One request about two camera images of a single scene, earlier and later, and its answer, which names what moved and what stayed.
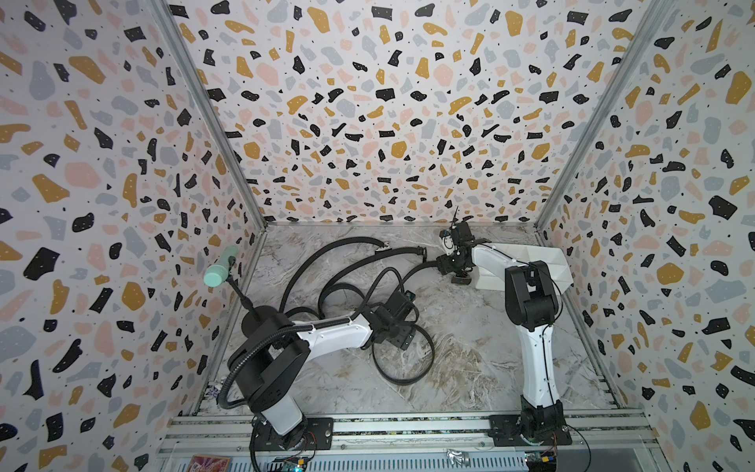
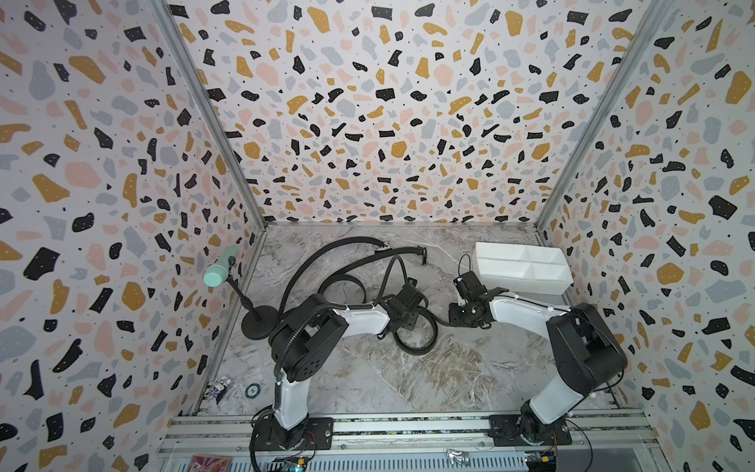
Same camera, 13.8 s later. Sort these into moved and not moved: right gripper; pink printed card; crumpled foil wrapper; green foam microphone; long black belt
Moved: right gripper
Not moved: green foam microphone; crumpled foil wrapper; long black belt; pink printed card
